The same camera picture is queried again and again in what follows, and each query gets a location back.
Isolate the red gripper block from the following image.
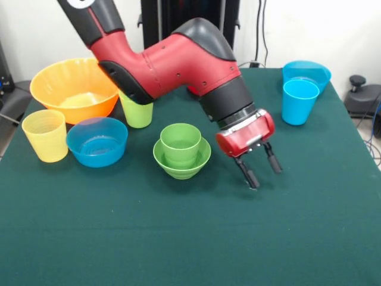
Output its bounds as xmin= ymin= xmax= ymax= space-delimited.
xmin=216 ymin=108 xmax=283 ymax=189

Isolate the green plastic bowl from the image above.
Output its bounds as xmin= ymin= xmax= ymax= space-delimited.
xmin=152 ymin=136 xmax=213 ymax=181

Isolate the blue plastic bowl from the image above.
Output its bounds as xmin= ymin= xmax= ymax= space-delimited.
xmin=65 ymin=117 xmax=129 ymax=169
xmin=282 ymin=60 xmax=332 ymax=95

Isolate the blue plastic cup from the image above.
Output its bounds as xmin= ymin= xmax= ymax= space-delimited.
xmin=282 ymin=79 xmax=320 ymax=126

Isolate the dark green tablecloth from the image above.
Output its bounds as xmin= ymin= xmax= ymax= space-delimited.
xmin=0 ymin=67 xmax=381 ymax=286

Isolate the black knobbed floor stand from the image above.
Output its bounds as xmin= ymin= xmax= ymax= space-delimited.
xmin=345 ymin=74 xmax=381 ymax=120

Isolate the light green plastic cup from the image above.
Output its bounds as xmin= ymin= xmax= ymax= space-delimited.
xmin=118 ymin=89 xmax=154 ymax=129

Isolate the large orange plastic bowl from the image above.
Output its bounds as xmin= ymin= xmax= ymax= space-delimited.
xmin=29 ymin=57 xmax=120 ymax=125

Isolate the yellow plastic cup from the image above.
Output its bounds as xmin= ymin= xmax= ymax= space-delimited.
xmin=21 ymin=109 xmax=69 ymax=163

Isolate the grey floor stand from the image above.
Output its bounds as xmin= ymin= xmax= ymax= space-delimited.
xmin=0 ymin=80 xmax=32 ymax=123

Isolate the black equipment box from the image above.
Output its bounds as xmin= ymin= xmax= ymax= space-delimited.
xmin=0 ymin=40 xmax=15 ymax=94

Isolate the black hanging cable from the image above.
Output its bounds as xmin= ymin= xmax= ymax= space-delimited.
xmin=255 ymin=0 xmax=268 ymax=67

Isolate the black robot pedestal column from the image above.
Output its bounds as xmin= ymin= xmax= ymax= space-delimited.
xmin=137 ymin=0 xmax=241 ymax=69

